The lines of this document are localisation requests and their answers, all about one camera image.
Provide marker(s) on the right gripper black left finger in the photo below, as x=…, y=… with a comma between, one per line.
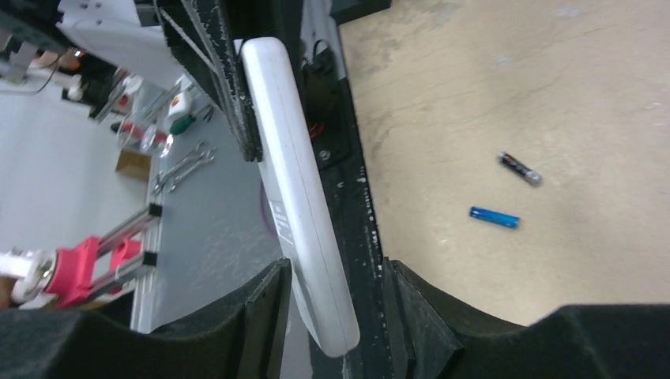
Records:
x=238, y=336

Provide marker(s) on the red clamp fixture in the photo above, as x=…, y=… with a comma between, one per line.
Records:
x=97, y=266

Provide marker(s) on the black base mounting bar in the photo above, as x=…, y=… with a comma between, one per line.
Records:
x=349, y=198

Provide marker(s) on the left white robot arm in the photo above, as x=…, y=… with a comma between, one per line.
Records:
x=160, y=40

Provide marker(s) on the cardboard box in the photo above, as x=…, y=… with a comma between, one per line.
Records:
x=134, y=165

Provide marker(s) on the metal wrenches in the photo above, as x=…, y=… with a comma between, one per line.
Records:
x=197, y=157

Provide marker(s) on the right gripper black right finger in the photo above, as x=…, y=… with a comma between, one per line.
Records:
x=434, y=335

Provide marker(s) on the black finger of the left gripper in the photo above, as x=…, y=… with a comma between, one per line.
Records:
x=322, y=75
x=198, y=36

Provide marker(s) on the green handled screwdriver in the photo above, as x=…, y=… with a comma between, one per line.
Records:
x=181, y=125

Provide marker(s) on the blue battery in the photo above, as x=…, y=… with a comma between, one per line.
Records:
x=498, y=218

